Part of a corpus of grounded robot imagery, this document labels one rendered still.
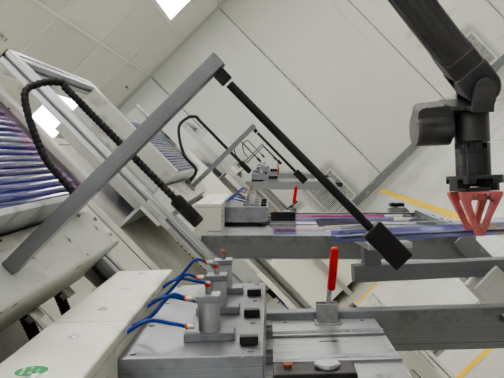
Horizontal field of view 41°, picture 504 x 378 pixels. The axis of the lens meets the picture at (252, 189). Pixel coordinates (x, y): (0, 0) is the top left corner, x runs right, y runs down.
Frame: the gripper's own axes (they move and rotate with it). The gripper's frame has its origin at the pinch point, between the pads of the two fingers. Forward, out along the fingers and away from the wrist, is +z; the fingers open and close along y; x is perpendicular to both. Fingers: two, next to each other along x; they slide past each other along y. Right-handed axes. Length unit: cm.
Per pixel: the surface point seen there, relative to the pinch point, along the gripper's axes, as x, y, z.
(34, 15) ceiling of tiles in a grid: -173, -337, -127
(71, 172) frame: -64, 13, -12
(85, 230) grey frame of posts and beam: -60, 19, -4
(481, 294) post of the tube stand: 3.5, -8.6, 12.4
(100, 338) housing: -52, 50, 4
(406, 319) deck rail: -15.8, 15.2, 11.2
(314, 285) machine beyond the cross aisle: 15, -419, 74
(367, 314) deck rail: -21.4, 15.0, 10.3
